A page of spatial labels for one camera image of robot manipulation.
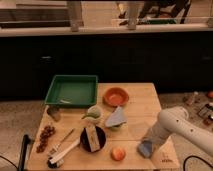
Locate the green plastic tray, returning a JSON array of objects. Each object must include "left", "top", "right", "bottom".
[{"left": 45, "top": 75, "right": 98, "bottom": 108}]

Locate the bunch of red grapes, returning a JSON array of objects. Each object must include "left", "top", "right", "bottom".
[{"left": 36, "top": 125, "right": 55, "bottom": 153}]

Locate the black cable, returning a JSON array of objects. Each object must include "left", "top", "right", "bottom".
[{"left": 182, "top": 155, "right": 213, "bottom": 170}]

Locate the orange fruit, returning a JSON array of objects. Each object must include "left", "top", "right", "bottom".
[{"left": 111, "top": 147, "right": 126, "bottom": 161}]

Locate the metal fork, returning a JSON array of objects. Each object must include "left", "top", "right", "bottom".
[{"left": 48, "top": 128, "right": 75, "bottom": 157}]

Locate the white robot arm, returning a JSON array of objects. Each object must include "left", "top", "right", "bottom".
[{"left": 138, "top": 106, "right": 213, "bottom": 158}]

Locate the blue sponge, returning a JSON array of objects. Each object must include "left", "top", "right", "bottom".
[{"left": 138, "top": 140, "right": 153, "bottom": 158}]

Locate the white handled brush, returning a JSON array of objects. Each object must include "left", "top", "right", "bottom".
[{"left": 47, "top": 139, "right": 80, "bottom": 168}]

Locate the black chair frame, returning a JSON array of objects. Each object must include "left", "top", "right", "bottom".
[{"left": 18, "top": 134, "right": 31, "bottom": 171}]

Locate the small brown block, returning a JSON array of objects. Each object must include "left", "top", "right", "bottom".
[{"left": 47, "top": 106, "right": 61, "bottom": 122}]

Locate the blue grey cloth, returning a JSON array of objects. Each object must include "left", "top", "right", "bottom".
[{"left": 105, "top": 106, "right": 127, "bottom": 128}]

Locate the red bowl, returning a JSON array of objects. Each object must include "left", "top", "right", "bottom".
[{"left": 103, "top": 87, "right": 129, "bottom": 107}]

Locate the wooden block on plate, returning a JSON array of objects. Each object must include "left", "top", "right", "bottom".
[{"left": 86, "top": 125, "right": 100, "bottom": 152}]

